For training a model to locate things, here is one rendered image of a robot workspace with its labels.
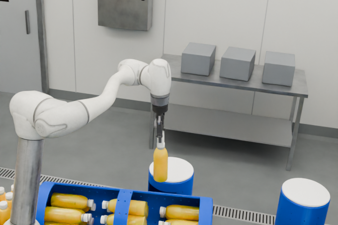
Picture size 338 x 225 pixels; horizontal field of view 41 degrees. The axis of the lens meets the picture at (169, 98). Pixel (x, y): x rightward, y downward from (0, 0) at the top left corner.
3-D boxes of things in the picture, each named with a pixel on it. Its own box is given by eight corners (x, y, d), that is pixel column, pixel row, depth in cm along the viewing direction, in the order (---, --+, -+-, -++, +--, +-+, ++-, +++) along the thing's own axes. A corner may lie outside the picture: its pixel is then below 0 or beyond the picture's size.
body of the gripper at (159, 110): (167, 107, 208) (167, 124, 213) (168, 99, 216) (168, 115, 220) (151, 106, 209) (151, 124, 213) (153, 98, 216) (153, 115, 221)
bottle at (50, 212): (43, 216, 222) (80, 220, 221) (47, 204, 227) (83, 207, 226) (46, 223, 228) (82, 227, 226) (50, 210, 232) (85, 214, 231)
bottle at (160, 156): (170, 177, 232) (170, 146, 224) (161, 183, 228) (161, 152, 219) (159, 171, 236) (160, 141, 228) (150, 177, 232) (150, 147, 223)
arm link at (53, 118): (87, 101, 167) (64, 92, 175) (47, 117, 155) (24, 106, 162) (89, 132, 173) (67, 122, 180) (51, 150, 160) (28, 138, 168)
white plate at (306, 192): (340, 198, 265) (339, 199, 265) (306, 173, 286) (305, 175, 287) (305, 211, 252) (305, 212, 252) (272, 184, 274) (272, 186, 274)
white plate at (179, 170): (155, 153, 299) (155, 155, 299) (144, 176, 274) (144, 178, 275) (196, 160, 294) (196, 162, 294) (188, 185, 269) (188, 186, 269)
